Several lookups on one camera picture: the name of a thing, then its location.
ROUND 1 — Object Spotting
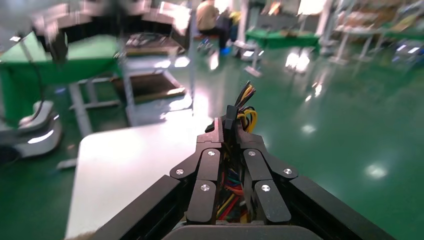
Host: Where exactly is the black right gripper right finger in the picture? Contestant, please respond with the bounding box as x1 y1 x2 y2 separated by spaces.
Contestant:
235 119 299 226

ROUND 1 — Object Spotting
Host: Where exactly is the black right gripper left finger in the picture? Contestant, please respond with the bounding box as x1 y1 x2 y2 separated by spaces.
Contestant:
169 117 224 226

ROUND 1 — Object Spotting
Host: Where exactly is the silver power supply with wires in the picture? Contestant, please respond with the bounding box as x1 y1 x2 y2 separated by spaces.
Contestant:
205 80 259 224

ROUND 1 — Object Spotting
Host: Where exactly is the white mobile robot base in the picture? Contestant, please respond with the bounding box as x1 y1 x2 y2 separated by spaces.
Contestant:
0 99 64 160

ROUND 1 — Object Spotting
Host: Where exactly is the metal shelf cart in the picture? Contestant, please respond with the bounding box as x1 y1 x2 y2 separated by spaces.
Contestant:
114 31 196 128

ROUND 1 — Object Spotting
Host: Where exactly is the green workbench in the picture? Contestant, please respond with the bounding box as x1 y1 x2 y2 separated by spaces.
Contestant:
0 31 122 138
244 28 322 79

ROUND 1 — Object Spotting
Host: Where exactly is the seated person tan shirt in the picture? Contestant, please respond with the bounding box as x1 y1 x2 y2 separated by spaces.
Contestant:
194 0 233 51

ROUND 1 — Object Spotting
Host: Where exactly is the cluttered workbench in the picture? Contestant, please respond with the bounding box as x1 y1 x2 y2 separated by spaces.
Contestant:
327 0 424 65

